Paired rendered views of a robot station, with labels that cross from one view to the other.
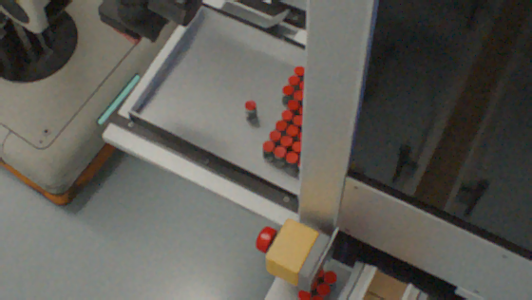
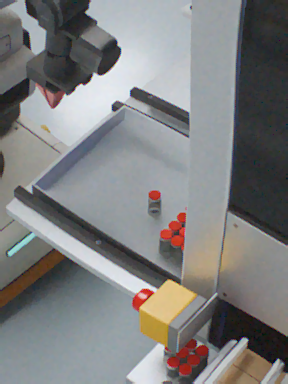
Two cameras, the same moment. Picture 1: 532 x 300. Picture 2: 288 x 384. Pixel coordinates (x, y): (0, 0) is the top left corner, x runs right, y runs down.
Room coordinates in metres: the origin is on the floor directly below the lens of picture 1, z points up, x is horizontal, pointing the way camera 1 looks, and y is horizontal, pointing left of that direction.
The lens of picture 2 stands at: (-0.38, -0.06, 2.07)
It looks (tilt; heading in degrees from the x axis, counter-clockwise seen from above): 47 degrees down; 2
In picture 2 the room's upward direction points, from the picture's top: straight up
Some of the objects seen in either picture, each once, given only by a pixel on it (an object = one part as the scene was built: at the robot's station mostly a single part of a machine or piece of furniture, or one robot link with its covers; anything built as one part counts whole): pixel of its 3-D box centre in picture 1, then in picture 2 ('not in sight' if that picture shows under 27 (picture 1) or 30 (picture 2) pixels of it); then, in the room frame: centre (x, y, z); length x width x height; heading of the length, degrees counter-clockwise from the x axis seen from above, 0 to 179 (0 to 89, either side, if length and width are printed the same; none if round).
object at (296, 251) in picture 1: (296, 254); (171, 316); (0.37, -0.07, 1.00); 0.08 x 0.07 x 0.07; 54
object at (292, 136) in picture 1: (301, 121); (205, 220); (0.64, -0.12, 0.91); 0.18 x 0.02 x 0.05; 144
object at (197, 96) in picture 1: (246, 98); (153, 192); (0.70, -0.04, 0.90); 0.34 x 0.26 x 0.04; 54
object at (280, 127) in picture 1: (290, 116); (195, 213); (0.65, -0.11, 0.91); 0.18 x 0.02 x 0.05; 144
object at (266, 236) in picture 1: (270, 241); (147, 302); (0.40, -0.04, 1.00); 0.04 x 0.04 x 0.04; 54
